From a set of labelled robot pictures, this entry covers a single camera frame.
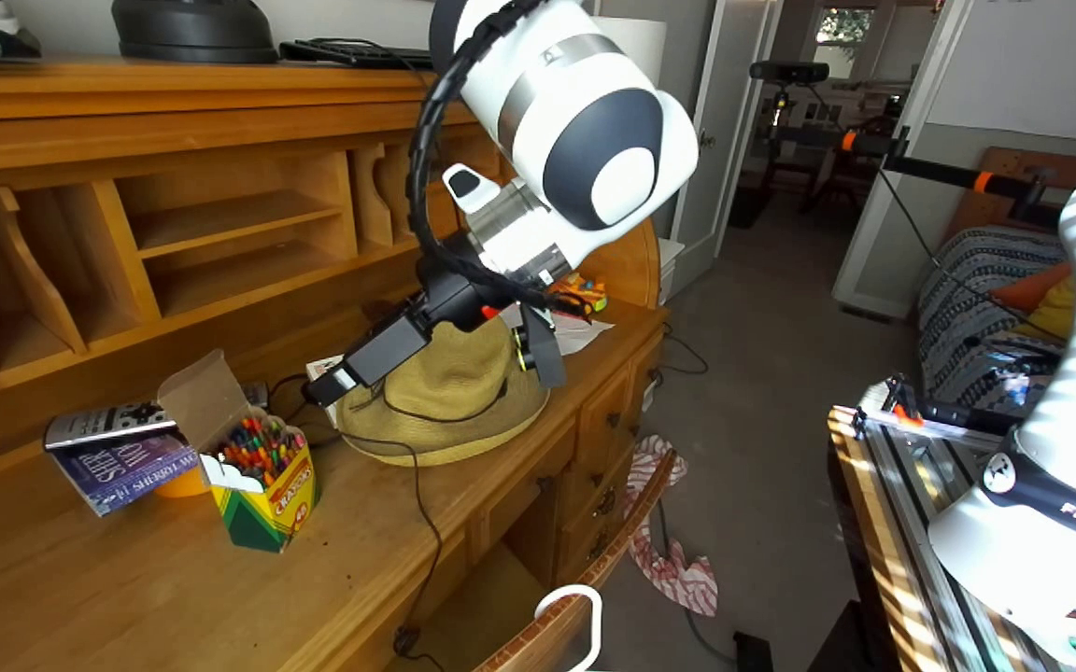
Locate orange yellow pillow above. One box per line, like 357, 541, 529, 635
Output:
990, 255, 1076, 347

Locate wooden robot cart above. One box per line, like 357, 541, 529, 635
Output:
825, 370, 1036, 672

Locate tan straw hat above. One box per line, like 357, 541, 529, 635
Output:
333, 318, 553, 472

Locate small black floor object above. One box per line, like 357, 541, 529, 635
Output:
732, 630, 777, 672

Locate crumpled white paper sheet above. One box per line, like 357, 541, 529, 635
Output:
485, 294, 617, 358

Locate white door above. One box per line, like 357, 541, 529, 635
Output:
828, 0, 1076, 320

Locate wooden chair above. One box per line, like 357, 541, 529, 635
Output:
474, 444, 678, 672

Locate white plastic hanger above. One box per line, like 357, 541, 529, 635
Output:
529, 579, 609, 672

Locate grey striped sofa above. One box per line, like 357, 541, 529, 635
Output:
914, 220, 1076, 431

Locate red white striped cloth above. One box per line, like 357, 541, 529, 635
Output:
624, 428, 724, 620

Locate yellow green crayon box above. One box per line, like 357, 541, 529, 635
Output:
154, 347, 321, 557

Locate wooden roll-top desk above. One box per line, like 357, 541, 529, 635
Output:
0, 58, 673, 672

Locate purple book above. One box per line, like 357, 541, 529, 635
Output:
47, 424, 205, 521

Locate black desk cable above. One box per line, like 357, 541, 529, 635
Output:
265, 370, 453, 663

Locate black bar orange clamps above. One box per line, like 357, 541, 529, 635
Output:
838, 120, 1052, 217

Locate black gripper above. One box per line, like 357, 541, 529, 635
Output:
303, 276, 510, 409

